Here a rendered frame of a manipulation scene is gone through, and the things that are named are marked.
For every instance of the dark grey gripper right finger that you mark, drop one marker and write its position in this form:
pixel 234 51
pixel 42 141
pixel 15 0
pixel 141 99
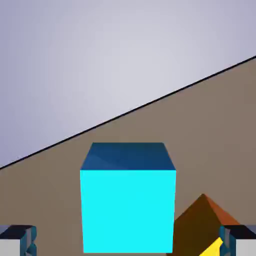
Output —
pixel 240 240

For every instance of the small cyan cube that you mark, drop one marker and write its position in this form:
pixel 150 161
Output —
pixel 128 210

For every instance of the large orange box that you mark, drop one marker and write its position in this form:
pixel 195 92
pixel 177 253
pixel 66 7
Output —
pixel 198 222

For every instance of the small yellow cube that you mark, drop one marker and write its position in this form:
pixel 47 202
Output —
pixel 214 249

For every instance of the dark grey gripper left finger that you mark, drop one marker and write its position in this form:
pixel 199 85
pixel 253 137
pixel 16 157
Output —
pixel 14 240

